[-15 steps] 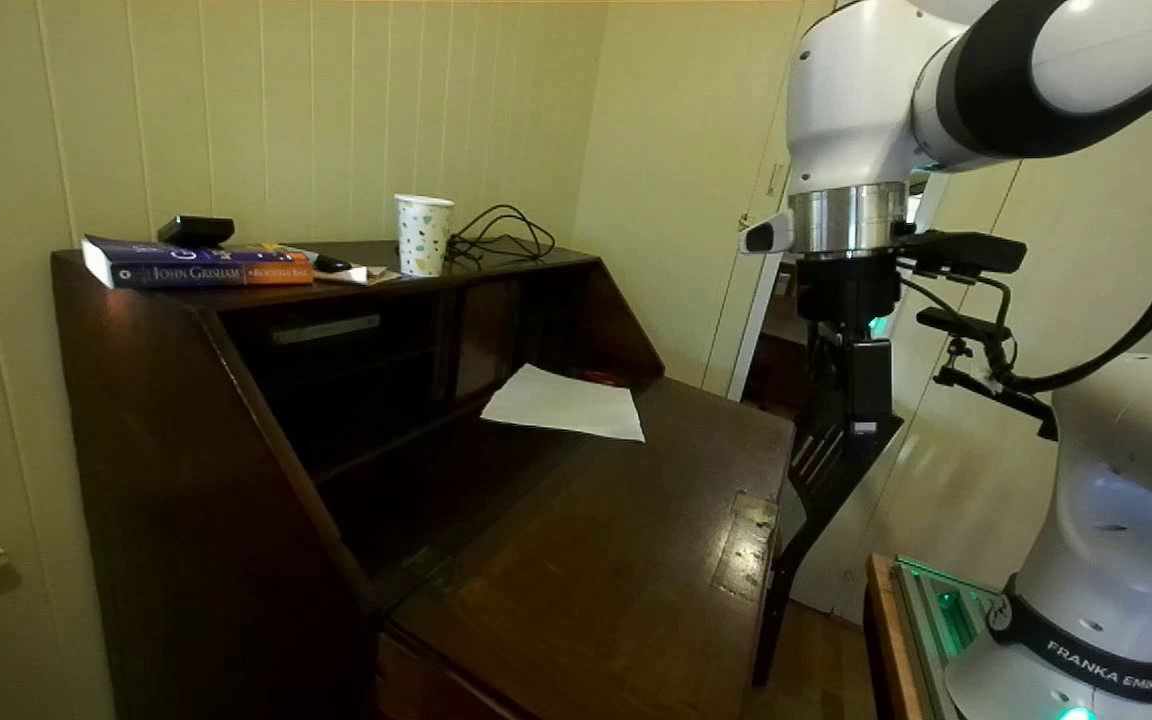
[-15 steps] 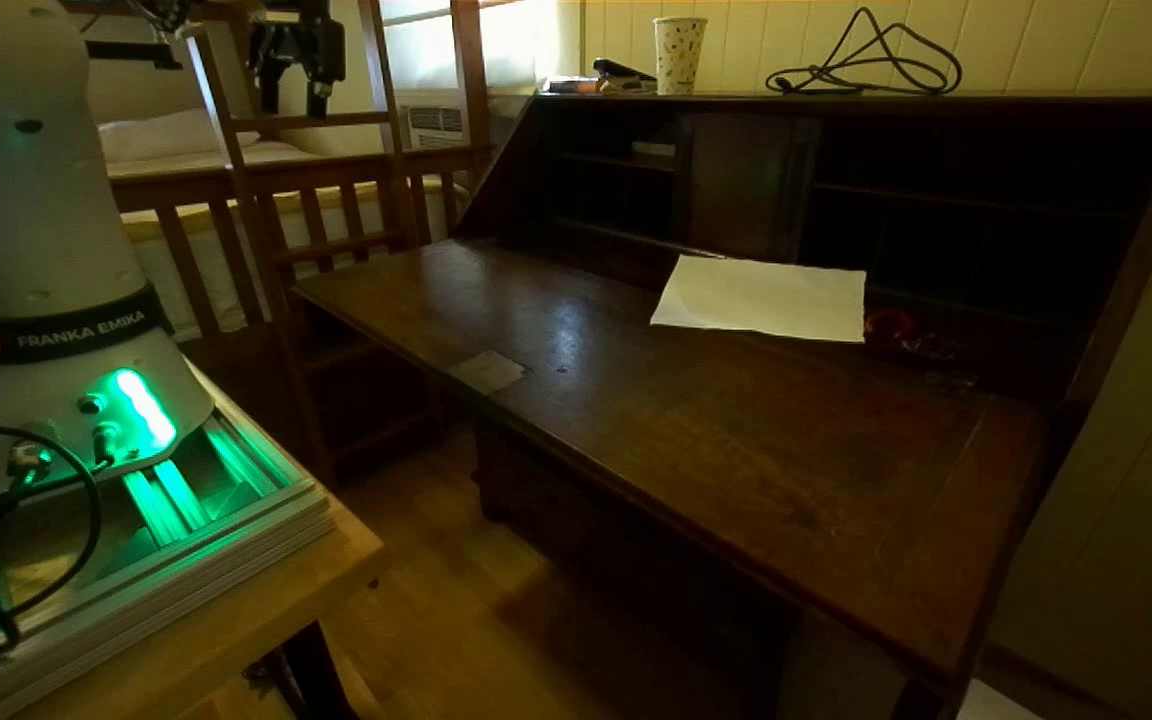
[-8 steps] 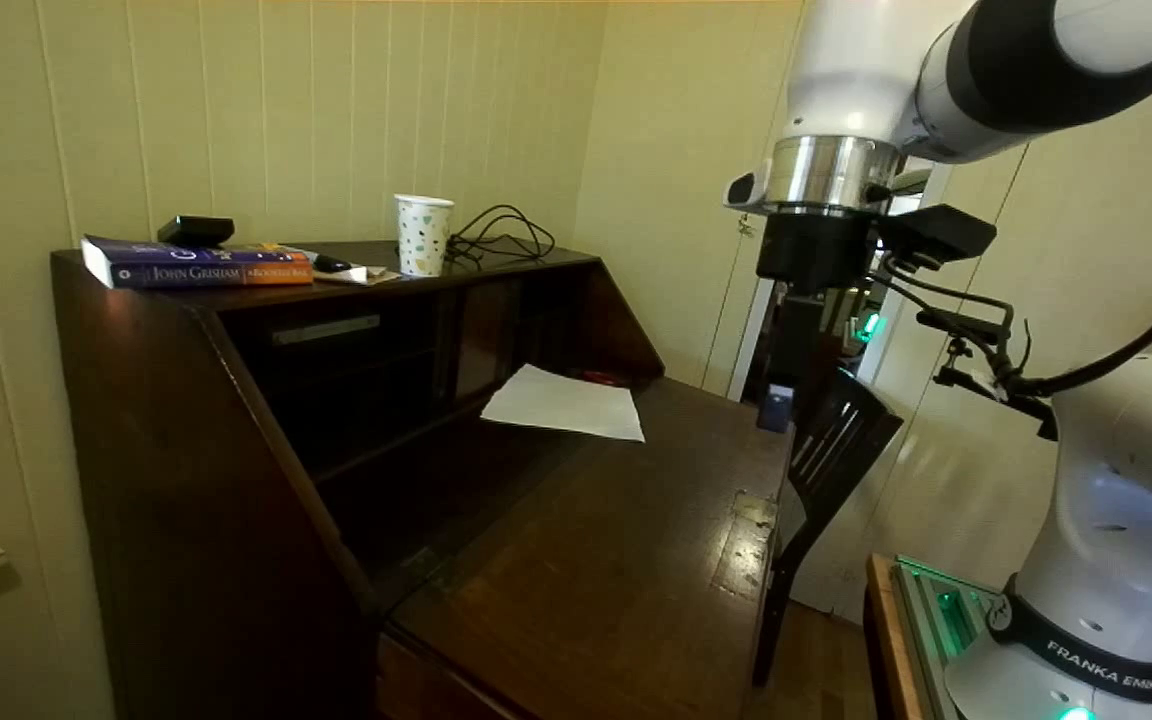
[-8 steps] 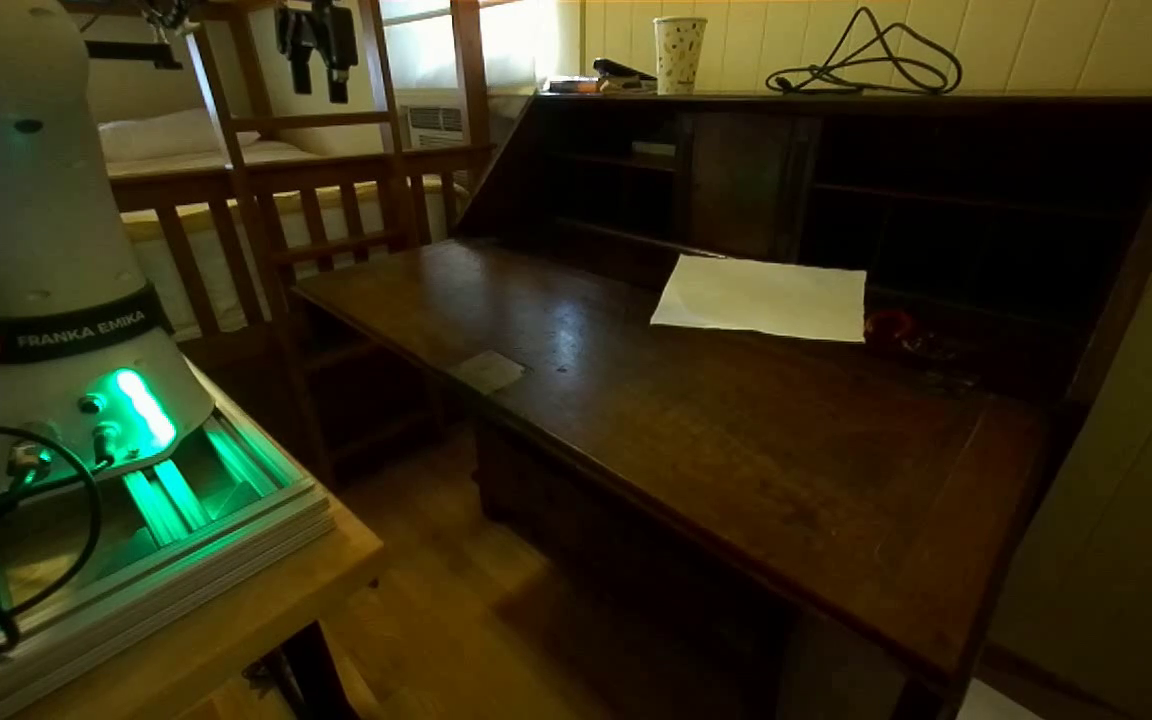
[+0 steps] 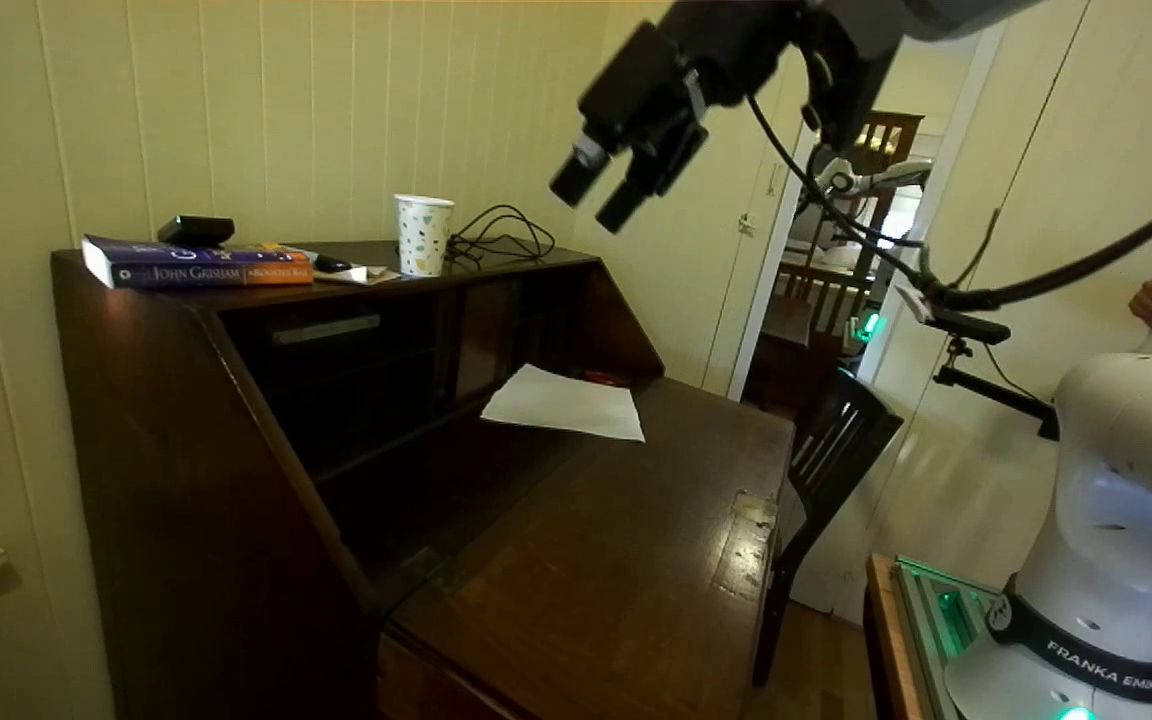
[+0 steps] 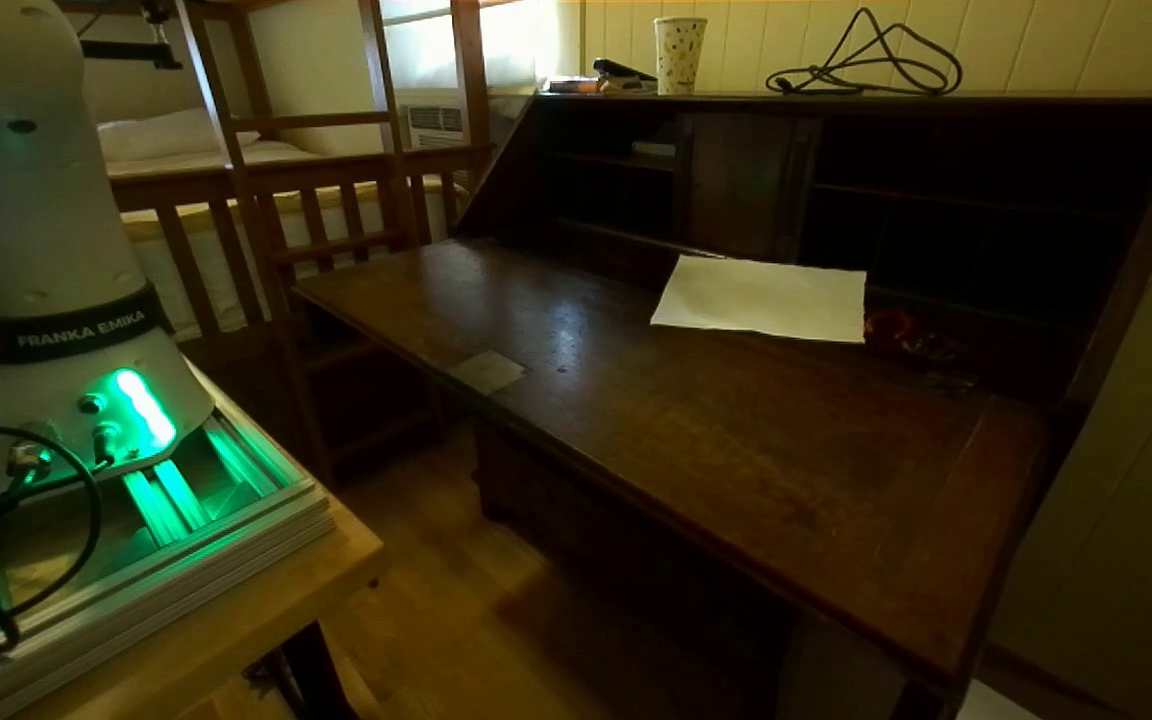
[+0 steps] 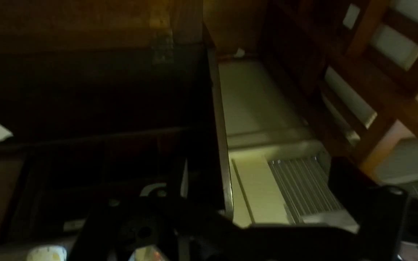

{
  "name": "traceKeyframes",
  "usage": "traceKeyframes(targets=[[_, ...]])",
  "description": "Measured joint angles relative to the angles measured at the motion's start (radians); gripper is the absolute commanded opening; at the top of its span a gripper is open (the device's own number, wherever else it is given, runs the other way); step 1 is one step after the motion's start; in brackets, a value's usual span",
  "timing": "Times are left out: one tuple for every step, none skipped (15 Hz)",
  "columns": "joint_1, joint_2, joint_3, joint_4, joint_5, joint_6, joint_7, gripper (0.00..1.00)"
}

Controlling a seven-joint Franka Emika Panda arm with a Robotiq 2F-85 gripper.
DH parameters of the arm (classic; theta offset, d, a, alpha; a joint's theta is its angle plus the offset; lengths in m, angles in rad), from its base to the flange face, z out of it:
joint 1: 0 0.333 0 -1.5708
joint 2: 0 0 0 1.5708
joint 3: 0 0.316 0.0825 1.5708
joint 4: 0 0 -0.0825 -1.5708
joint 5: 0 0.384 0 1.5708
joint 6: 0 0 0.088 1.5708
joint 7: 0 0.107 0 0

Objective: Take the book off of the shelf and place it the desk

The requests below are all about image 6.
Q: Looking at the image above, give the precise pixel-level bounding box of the dark wooden secretary desk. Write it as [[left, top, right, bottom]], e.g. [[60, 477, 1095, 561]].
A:
[[291, 92, 1152, 720]]

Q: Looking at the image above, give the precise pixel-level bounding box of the small pale card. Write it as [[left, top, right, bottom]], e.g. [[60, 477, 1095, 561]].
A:
[[453, 349, 527, 394]]

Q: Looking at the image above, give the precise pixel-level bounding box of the white paper sheet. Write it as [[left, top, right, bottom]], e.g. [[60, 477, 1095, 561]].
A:
[[647, 253, 873, 349]]

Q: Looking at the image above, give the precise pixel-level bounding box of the dark wooden slatted chair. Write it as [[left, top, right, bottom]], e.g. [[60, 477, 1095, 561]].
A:
[[249, 176, 453, 486]]

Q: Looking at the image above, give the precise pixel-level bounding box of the white radiator grille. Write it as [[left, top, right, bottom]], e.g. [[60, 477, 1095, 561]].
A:
[[399, 101, 471, 137]]

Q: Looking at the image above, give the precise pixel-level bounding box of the dotted paper cup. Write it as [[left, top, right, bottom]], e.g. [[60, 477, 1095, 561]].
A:
[[651, 11, 711, 101]]

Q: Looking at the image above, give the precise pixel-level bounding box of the light wooden robot table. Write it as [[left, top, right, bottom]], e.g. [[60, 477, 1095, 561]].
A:
[[9, 496, 387, 720]]

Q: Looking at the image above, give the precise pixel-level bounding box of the white mattress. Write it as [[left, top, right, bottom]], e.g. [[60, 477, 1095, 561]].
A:
[[92, 105, 329, 180]]

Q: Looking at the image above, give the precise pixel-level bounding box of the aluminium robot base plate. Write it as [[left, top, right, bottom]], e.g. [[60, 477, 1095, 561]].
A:
[[0, 376, 341, 715]]

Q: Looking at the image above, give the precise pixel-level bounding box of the wooden bed frame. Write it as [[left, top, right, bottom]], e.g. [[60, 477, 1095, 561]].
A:
[[50, 0, 498, 351]]

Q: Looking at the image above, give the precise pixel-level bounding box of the black tangled cable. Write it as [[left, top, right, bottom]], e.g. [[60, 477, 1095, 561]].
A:
[[763, 4, 969, 101]]

